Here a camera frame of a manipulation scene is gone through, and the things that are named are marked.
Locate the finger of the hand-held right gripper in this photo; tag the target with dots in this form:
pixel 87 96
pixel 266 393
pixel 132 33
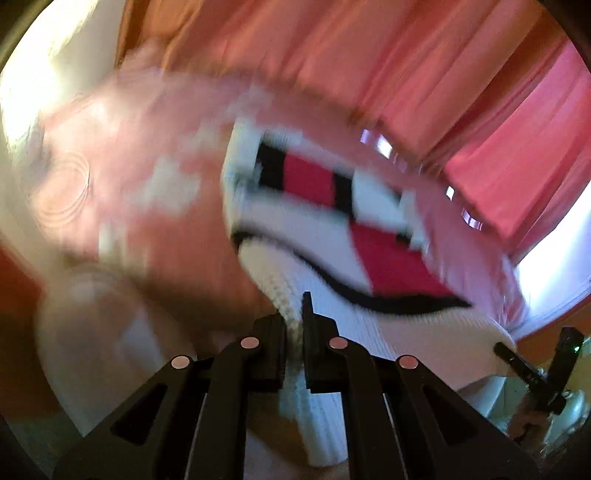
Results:
pixel 526 371

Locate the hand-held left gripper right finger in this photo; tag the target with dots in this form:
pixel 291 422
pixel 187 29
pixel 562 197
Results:
pixel 312 350

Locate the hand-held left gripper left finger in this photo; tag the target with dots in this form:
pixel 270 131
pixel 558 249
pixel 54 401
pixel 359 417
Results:
pixel 270 350

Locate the white knit sweater red black pattern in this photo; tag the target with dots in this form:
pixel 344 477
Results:
pixel 323 258

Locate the bright window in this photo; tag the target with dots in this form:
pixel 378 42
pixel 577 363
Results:
pixel 558 263

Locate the pink white patterned blanket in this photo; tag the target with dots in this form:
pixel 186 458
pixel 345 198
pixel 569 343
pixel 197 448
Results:
pixel 152 152

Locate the red curtain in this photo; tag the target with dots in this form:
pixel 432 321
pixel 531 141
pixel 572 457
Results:
pixel 415 69

